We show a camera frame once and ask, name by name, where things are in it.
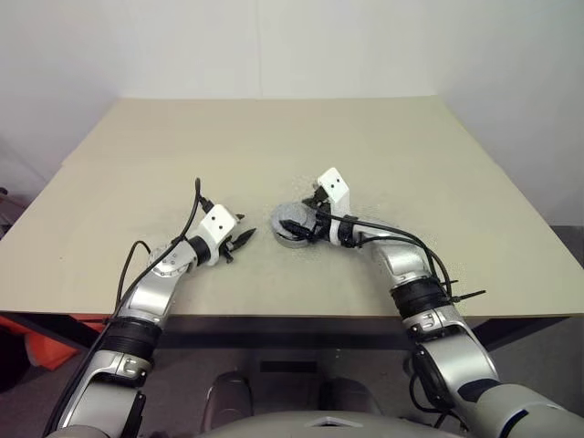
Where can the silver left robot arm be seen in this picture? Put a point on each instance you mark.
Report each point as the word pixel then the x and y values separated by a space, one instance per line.
pixel 150 292

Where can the grey tape roll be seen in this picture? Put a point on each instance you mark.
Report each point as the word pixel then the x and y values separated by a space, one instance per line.
pixel 287 241

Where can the dark rounded robot foot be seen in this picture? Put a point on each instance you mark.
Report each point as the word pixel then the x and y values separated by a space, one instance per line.
pixel 230 392
pixel 344 394

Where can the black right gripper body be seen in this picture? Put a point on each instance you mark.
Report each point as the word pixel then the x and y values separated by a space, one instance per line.
pixel 321 223

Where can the dark background equipment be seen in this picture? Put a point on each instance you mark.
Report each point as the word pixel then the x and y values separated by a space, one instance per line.
pixel 4 201

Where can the black table frame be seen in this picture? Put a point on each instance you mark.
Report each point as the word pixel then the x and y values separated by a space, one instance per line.
pixel 283 330

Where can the grey robot torso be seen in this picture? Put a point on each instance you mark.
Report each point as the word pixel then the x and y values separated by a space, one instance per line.
pixel 319 426

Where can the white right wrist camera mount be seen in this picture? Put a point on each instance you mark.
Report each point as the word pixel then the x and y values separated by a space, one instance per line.
pixel 335 184

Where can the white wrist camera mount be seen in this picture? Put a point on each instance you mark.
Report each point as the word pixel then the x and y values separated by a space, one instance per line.
pixel 219 223
pixel 335 184

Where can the black rectangular floor plate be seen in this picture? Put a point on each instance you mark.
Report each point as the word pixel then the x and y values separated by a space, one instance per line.
pixel 288 366

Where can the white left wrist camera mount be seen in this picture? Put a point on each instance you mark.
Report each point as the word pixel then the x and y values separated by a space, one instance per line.
pixel 219 223

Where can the orange plastic object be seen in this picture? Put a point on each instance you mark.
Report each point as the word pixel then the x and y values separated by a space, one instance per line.
pixel 50 351

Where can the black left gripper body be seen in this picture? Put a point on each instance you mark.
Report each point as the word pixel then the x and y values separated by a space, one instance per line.
pixel 228 248

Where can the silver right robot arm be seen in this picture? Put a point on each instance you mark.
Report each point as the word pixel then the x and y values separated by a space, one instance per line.
pixel 456 347

